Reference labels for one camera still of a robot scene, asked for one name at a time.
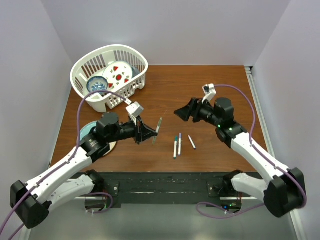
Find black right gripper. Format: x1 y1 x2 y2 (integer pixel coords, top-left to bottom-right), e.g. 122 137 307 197
173 97 222 128

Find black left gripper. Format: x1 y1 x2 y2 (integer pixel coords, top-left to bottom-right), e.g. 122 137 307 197
107 114 158 145

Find grey green pen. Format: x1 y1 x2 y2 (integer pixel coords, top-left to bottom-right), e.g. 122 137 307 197
152 117 163 146

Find white purple-tip marker pen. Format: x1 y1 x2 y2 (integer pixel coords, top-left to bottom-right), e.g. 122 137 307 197
178 132 183 157

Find white green-end marker pen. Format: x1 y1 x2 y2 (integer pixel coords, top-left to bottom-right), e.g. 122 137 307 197
173 136 178 160

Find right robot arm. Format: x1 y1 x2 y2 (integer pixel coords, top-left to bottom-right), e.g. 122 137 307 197
174 97 307 218

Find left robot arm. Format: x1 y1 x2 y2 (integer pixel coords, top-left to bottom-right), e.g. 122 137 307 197
10 112 158 229

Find thin white blue-end pen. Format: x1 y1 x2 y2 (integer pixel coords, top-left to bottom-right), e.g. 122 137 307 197
188 135 197 150

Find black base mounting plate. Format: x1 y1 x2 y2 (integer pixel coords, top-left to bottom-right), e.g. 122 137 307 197
84 170 247 208

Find light blue plate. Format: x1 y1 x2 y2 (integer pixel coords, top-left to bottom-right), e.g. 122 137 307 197
79 121 117 156

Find blue rimmed plate behind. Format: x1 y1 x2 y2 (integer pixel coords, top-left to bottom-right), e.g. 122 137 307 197
131 65 141 78

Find white watermelon pattern plate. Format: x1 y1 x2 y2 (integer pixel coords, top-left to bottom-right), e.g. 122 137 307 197
102 61 133 92

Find blue white patterned bowl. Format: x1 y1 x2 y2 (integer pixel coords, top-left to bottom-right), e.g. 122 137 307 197
86 76 109 94

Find white plastic dish basket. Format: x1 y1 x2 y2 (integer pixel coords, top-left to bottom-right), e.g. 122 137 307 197
69 44 149 98

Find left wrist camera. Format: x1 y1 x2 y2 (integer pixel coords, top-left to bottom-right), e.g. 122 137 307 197
125 101 144 125

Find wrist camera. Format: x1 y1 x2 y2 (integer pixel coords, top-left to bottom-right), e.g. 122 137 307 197
125 101 144 125
202 83 217 103

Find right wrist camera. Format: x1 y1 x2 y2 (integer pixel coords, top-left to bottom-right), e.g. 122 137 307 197
202 83 217 103

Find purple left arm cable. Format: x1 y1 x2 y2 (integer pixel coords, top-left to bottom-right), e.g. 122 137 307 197
0 90 131 240

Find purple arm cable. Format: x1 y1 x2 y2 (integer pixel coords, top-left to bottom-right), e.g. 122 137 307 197
0 90 131 240
196 84 308 220

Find aluminium frame rail right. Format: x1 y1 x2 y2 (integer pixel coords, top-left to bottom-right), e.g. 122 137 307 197
244 66 307 240

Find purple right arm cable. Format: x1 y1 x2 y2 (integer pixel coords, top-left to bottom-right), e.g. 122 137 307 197
196 84 308 220

